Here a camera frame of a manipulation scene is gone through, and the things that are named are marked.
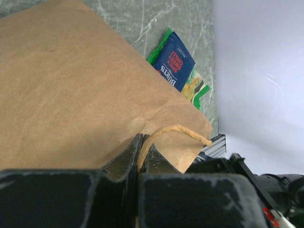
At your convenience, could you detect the aluminium mounting rail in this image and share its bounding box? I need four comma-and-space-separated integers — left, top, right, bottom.
202, 134, 226, 158

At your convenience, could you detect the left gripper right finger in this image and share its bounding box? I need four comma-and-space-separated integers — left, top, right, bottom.
138, 146, 266, 228

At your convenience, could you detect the green cassava chips bag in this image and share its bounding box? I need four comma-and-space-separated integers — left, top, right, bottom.
147, 28, 210, 109

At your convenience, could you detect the brown paper bag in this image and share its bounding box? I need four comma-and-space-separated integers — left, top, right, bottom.
0, 0, 212, 172

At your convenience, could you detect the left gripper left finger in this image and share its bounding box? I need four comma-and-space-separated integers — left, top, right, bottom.
0, 133, 143, 228

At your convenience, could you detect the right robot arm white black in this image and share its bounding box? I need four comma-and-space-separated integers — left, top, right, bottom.
186, 153, 304, 228

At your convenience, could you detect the blue white snack bag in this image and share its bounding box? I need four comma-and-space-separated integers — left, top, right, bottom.
152, 32, 195, 92

